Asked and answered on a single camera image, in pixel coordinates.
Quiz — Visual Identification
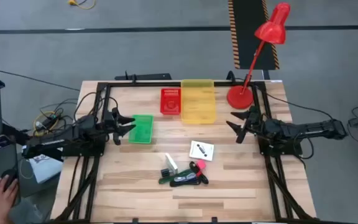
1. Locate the green plastic bin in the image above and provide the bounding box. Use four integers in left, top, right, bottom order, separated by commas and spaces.
128, 114, 154, 144

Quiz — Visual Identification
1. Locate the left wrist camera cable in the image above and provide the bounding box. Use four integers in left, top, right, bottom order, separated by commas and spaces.
73, 91, 119, 125

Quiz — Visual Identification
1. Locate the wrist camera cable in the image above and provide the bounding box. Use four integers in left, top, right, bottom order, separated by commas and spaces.
292, 130, 315, 161
73, 91, 119, 125

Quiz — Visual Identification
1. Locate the black metal table frame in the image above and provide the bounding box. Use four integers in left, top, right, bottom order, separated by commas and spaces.
53, 81, 315, 223

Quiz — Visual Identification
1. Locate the black hazard striped mat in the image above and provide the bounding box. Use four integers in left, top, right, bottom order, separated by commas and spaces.
227, 0, 281, 70

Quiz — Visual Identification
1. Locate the black computer mouse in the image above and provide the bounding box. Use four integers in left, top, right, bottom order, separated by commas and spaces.
0, 168, 19, 191

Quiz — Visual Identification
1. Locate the black diagonal beam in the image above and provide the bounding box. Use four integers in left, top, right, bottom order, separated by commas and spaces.
2, 123, 29, 146

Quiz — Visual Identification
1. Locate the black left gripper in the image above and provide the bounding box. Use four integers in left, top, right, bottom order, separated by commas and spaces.
103, 107, 136, 146

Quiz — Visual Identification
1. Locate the yellow coiled cable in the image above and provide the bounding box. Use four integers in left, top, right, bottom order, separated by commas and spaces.
33, 111, 60, 134

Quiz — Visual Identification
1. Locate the white paper sheet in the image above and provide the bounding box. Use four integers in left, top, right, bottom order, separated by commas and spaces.
28, 154, 64, 184

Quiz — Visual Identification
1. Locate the thin black floor cable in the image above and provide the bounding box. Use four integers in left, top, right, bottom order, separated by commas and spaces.
0, 70, 81, 91

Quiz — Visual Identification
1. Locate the person's hand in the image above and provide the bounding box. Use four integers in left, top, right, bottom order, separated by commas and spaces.
0, 177, 20, 224

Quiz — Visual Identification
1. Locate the black bar behind table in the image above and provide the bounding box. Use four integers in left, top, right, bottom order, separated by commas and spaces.
114, 71, 173, 82

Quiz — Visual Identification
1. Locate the red plastic bin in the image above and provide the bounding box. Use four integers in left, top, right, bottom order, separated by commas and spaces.
160, 88, 182, 116

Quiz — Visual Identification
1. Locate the white card reader box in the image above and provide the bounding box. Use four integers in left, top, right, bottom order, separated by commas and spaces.
188, 140, 215, 162

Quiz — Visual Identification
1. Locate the yellow floor cable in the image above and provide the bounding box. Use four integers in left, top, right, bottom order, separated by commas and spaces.
68, 0, 96, 10

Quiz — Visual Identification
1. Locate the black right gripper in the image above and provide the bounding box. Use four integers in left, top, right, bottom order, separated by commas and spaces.
226, 105, 262, 144

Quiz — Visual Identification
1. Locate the yellow plastic bin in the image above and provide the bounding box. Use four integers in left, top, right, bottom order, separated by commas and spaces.
180, 79, 217, 125

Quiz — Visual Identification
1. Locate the red desk lamp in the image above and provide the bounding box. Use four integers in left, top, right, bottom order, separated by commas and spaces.
226, 2, 291, 110

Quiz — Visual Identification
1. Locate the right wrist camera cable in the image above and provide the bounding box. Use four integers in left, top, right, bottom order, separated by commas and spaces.
292, 130, 315, 161

